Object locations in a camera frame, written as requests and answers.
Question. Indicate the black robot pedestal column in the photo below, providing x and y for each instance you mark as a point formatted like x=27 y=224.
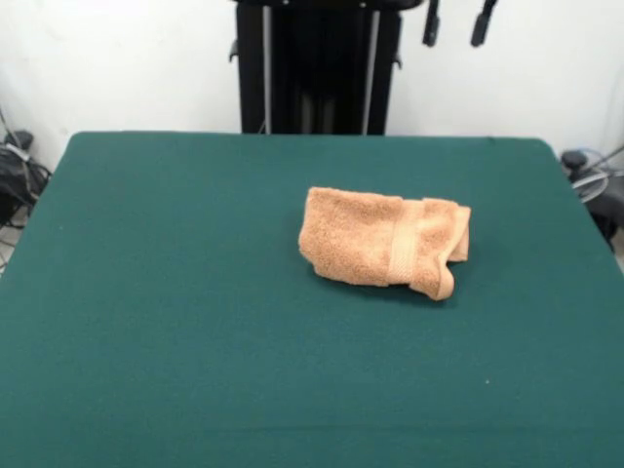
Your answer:
x=317 y=73

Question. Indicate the dark green table cloth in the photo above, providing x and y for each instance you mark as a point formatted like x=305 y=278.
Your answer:
x=195 y=317

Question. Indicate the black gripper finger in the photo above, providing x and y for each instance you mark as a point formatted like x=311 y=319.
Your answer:
x=482 y=27
x=431 y=24

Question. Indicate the orange terry towel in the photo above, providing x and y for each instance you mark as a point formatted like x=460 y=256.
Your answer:
x=356 y=234

